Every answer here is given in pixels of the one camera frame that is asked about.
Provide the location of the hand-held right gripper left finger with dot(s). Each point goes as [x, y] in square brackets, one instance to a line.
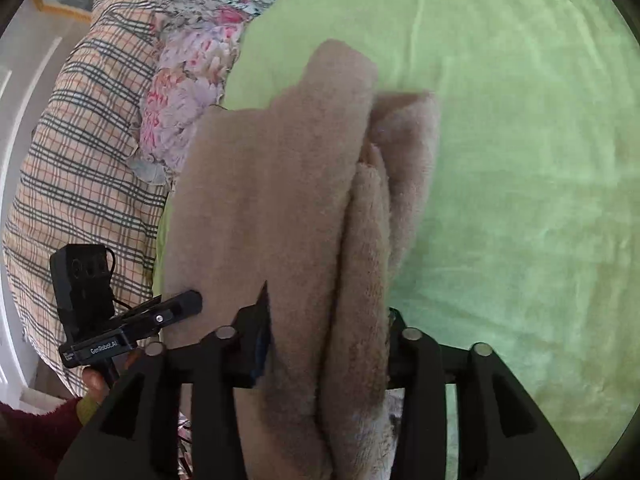
[260, 345]

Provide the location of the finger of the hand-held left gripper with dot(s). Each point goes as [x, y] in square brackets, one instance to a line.
[172, 310]

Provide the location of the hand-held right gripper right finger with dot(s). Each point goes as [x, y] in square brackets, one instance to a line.
[420, 360]

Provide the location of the beige knitted sweater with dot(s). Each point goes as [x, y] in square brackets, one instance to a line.
[260, 200]

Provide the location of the person's left forearm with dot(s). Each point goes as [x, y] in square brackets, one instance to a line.
[35, 435]

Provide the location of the person's left hand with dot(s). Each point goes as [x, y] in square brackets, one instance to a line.
[95, 382]

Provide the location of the plaid checked blanket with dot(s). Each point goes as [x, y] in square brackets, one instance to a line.
[85, 170]

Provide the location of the purple floral pillow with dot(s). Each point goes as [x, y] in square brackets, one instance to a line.
[180, 85]

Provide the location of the green bed sheet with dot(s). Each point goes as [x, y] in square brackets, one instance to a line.
[525, 160]

